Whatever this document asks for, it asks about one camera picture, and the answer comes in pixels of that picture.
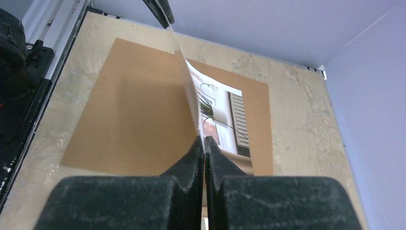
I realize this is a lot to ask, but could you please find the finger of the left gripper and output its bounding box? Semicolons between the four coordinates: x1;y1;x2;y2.
143;0;169;29
159;0;175;25

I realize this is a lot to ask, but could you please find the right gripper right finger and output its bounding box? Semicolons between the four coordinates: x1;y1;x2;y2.
204;137;361;230

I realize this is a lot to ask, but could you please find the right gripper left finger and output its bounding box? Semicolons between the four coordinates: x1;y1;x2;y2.
34;137;203;230

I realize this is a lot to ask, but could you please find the brown backing board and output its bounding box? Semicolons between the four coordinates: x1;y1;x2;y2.
60;38;274;177

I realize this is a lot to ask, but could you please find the plant photo print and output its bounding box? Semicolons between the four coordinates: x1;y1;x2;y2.
166;26;254;175

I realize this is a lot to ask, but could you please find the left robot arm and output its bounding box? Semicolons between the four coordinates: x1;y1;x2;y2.
0;0;175;99

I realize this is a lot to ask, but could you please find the aluminium rail frame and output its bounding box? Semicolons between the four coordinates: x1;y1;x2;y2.
22;0;91;81

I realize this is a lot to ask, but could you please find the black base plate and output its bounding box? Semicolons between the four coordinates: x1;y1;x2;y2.
0;40;55;206

